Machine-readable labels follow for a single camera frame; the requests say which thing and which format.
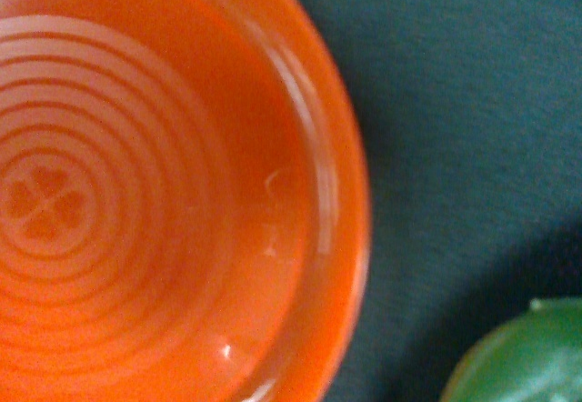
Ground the green toy capsicum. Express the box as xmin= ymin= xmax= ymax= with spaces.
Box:
xmin=440 ymin=296 xmax=581 ymax=401

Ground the red plastic plate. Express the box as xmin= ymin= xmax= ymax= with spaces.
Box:
xmin=1 ymin=0 xmax=371 ymax=401

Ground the black tablecloth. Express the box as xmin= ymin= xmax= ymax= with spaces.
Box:
xmin=299 ymin=0 xmax=581 ymax=401

